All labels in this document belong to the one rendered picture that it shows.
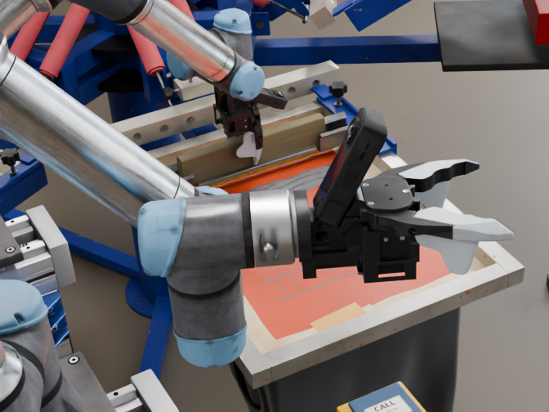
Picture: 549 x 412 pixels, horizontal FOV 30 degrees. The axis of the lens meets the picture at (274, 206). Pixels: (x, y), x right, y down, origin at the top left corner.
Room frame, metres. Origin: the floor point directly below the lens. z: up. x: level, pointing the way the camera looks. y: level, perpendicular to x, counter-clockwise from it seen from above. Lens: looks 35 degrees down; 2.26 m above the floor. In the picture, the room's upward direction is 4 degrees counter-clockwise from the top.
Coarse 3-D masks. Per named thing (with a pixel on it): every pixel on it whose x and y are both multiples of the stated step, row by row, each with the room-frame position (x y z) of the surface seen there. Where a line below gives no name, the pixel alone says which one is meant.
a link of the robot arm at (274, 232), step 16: (256, 192) 0.83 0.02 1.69; (272, 192) 0.82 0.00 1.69; (288, 192) 0.82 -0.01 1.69; (256, 208) 0.80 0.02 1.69; (272, 208) 0.80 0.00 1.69; (288, 208) 0.80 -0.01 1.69; (256, 224) 0.79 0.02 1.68; (272, 224) 0.79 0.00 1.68; (288, 224) 0.79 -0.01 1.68; (256, 240) 0.78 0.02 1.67; (272, 240) 0.78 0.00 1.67; (288, 240) 0.78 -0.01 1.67; (256, 256) 0.78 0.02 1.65; (272, 256) 0.78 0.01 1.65; (288, 256) 0.78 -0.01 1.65
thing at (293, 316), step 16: (240, 192) 1.90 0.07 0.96; (256, 288) 1.56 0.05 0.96; (336, 288) 1.54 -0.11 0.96; (352, 288) 1.54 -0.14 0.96; (256, 304) 1.51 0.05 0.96; (272, 304) 1.51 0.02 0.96; (288, 304) 1.50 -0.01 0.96; (304, 304) 1.50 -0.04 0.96; (320, 304) 1.50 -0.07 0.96; (336, 304) 1.49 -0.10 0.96; (272, 320) 1.46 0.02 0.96; (288, 320) 1.46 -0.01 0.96; (304, 320) 1.45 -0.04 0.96
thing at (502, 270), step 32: (160, 160) 2.02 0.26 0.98; (384, 160) 1.93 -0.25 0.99; (480, 256) 1.59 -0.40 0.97; (448, 288) 1.48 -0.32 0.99; (480, 288) 1.48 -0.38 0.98; (352, 320) 1.41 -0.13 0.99; (384, 320) 1.40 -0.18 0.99; (416, 320) 1.42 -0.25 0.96; (256, 352) 1.34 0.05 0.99; (288, 352) 1.33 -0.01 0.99; (320, 352) 1.34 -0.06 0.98; (256, 384) 1.29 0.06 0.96
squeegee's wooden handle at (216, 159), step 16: (272, 128) 1.99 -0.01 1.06; (288, 128) 1.99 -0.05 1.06; (304, 128) 2.00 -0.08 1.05; (320, 128) 2.02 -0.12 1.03; (224, 144) 1.94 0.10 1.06; (240, 144) 1.94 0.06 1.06; (272, 144) 1.97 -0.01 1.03; (288, 144) 1.98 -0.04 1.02; (304, 144) 2.00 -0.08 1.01; (176, 160) 1.91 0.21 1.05; (192, 160) 1.89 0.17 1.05; (208, 160) 1.91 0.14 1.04; (224, 160) 1.92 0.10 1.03; (240, 160) 1.94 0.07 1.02; (208, 176) 1.90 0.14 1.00
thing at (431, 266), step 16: (304, 160) 2.01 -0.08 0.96; (320, 160) 2.00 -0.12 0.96; (256, 176) 1.96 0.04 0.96; (272, 176) 1.95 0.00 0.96; (288, 176) 1.95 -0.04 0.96; (432, 256) 1.62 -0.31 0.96; (432, 272) 1.57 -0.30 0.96; (448, 272) 1.56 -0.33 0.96; (368, 288) 1.53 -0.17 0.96; (384, 288) 1.53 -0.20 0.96; (400, 288) 1.53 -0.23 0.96; (416, 288) 1.52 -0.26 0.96
